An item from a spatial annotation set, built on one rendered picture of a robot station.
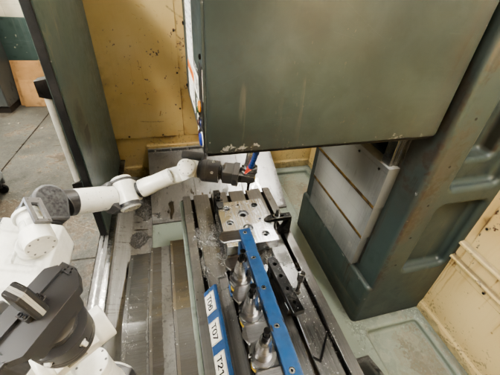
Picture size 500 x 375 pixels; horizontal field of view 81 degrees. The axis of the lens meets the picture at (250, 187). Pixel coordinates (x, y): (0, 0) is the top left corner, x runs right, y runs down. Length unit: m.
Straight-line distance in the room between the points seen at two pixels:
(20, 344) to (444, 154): 1.02
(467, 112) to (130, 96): 1.72
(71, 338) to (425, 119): 0.90
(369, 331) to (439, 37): 1.25
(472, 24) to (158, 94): 1.63
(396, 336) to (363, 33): 1.37
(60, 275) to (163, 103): 1.67
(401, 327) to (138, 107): 1.92
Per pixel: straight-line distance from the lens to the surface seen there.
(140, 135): 2.15
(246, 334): 0.80
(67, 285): 0.47
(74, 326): 0.52
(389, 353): 1.64
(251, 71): 0.64
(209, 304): 1.17
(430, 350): 1.75
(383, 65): 0.77
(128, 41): 1.96
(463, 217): 1.43
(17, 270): 0.89
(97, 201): 1.14
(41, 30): 1.26
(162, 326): 1.36
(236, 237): 0.99
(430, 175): 1.06
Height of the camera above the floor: 1.93
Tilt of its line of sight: 37 degrees down
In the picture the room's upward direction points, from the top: 4 degrees clockwise
